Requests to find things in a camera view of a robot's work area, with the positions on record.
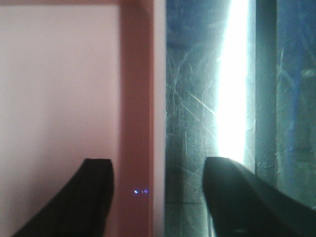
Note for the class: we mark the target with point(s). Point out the pink plastic bin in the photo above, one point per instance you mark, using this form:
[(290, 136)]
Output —
[(83, 79)]

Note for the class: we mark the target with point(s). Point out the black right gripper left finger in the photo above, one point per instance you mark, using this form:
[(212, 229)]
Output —
[(81, 208)]

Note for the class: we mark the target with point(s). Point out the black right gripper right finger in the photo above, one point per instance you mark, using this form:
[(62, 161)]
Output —
[(243, 205)]

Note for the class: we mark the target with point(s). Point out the stainless steel shelf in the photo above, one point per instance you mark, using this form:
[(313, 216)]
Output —
[(240, 84)]

